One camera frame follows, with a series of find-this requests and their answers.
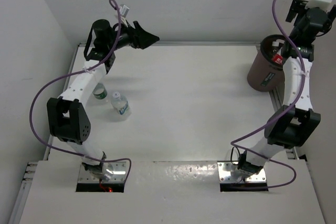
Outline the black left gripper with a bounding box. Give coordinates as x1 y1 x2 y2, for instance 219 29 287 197
106 19 158 51

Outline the red cap labelled bottle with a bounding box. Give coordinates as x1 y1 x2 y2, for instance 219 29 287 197
271 50 283 66

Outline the blue label clear bottle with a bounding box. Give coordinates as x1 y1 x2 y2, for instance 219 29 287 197
111 91 131 121

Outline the blue cap clear bottle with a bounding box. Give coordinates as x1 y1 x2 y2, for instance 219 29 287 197
271 41 282 55

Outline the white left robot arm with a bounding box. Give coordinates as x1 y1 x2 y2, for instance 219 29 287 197
47 19 160 181

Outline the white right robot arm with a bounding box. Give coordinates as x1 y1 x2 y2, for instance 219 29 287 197
234 0 335 179

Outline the brown bin black rim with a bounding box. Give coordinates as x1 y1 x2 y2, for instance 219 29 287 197
247 35 285 92

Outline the green label clear bottle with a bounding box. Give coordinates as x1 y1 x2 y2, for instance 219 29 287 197
92 83 108 100

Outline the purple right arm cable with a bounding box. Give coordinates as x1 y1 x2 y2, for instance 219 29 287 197
230 0 320 189

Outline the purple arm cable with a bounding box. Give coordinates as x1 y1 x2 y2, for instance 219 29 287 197
230 0 320 189
29 0 132 186

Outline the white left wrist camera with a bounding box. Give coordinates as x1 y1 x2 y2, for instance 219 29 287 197
115 4 130 27

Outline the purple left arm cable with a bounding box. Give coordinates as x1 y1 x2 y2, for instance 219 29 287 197
29 0 132 186

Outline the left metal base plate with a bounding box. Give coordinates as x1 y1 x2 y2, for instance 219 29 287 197
77 162 127 184

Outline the metal base plate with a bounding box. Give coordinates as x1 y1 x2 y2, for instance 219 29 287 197
77 162 127 184
217 161 267 185

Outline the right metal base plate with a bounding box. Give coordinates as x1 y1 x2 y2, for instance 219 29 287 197
217 161 267 185

